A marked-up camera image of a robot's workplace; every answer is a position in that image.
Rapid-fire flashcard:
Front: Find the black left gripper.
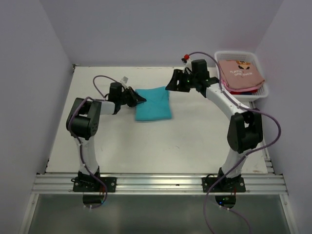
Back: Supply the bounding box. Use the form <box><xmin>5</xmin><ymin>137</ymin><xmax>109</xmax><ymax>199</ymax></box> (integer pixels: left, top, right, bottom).
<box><xmin>118</xmin><ymin>86</ymin><xmax>146</xmax><ymax>107</ymax></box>

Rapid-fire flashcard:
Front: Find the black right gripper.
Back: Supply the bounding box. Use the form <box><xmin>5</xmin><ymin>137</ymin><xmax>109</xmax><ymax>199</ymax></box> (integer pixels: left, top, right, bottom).
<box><xmin>165</xmin><ymin>69</ymin><xmax>198</xmax><ymax>93</ymax></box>

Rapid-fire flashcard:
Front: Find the turquoise t shirt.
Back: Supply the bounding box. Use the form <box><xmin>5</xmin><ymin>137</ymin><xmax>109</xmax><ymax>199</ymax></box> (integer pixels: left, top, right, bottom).
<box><xmin>135</xmin><ymin>86</ymin><xmax>172</xmax><ymax>122</ymax></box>

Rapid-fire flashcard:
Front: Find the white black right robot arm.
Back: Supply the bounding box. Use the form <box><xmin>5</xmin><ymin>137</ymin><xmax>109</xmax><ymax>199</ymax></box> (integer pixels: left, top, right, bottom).
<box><xmin>166</xmin><ymin>56</ymin><xmax>263</xmax><ymax>192</ymax></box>

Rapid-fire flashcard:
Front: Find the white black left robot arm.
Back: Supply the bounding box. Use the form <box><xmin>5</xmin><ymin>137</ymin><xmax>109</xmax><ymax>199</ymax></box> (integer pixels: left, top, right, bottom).
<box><xmin>66</xmin><ymin>82</ymin><xmax>147</xmax><ymax>192</ymax></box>

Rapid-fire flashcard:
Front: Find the light pink folded t shirt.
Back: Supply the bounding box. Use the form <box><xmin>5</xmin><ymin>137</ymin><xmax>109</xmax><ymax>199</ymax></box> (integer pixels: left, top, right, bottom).
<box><xmin>222</xmin><ymin>81</ymin><xmax>262</xmax><ymax>92</ymax></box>

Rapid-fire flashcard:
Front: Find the pink printed folded t shirt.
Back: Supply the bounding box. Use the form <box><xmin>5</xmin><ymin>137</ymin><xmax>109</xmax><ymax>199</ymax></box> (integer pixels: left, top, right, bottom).
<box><xmin>219</xmin><ymin>60</ymin><xmax>265</xmax><ymax>89</ymax></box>

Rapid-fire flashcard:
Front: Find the red folded t shirt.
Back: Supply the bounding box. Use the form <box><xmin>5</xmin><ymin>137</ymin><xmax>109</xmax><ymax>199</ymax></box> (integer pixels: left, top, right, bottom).
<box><xmin>230</xmin><ymin>89</ymin><xmax>258</xmax><ymax>95</ymax></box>

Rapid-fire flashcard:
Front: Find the white plastic basket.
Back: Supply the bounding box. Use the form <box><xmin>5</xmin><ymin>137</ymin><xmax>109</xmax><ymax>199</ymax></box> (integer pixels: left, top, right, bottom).
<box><xmin>214</xmin><ymin>51</ymin><xmax>269</xmax><ymax>102</ymax></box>

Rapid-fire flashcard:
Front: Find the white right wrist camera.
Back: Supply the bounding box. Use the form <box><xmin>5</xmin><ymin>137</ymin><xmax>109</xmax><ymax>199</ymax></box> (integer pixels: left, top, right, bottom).
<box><xmin>181</xmin><ymin>54</ymin><xmax>192</xmax><ymax>72</ymax></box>

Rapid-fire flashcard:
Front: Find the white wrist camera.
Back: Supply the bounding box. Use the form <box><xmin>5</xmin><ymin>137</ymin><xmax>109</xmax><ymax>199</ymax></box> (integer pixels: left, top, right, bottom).
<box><xmin>181</xmin><ymin>54</ymin><xmax>192</xmax><ymax>72</ymax></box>
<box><xmin>120</xmin><ymin>77</ymin><xmax>128</xmax><ymax>87</ymax></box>

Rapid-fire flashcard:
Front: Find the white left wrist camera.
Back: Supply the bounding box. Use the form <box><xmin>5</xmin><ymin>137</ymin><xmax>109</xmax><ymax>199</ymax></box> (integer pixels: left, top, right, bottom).
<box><xmin>120</xmin><ymin>77</ymin><xmax>128</xmax><ymax>87</ymax></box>

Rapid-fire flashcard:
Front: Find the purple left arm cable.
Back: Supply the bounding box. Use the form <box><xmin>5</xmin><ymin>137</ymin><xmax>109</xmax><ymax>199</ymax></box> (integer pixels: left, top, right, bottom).
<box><xmin>66</xmin><ymin>75</ymin><xmax>122</xmax><ymax>208</ymax></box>

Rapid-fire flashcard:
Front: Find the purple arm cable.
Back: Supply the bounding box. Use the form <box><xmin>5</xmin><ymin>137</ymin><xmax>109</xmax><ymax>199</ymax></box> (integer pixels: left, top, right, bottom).
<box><xmin>182</xmin><ymin>51</ymin><xmax>283</xmax><ymax>234</ymax></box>
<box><xmin>66</xmin><ymin>75</ymin><xmax>122</xmax><ymax>208</ymax></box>

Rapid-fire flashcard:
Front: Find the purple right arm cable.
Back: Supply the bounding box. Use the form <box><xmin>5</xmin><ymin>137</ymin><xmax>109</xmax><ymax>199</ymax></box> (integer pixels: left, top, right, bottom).
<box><xmin>182</xmin><ymin>51</ymin><xmax>283</xmax><ymax>234</ymax></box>

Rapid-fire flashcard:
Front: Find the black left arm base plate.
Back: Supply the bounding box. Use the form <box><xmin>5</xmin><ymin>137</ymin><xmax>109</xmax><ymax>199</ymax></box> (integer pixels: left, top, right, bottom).
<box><xmin>71</xmin><ymin>176</ymin><xmax>117</xmax><ymax>193</ymax></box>

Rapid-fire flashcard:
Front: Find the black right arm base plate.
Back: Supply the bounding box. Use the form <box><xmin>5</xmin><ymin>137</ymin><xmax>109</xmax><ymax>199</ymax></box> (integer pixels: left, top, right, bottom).
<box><xmin>201</xmin><ymin>175</ymin><xmax>246</xmax><ymax>193</ymax></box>

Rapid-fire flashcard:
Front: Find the aluminium mounting rail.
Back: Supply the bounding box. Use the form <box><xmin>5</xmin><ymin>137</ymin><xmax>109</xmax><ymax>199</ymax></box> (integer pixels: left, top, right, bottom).
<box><xmin>31</xmin><ymin>173</ymin><xmax>288</xmax><ymax>195</ymax></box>

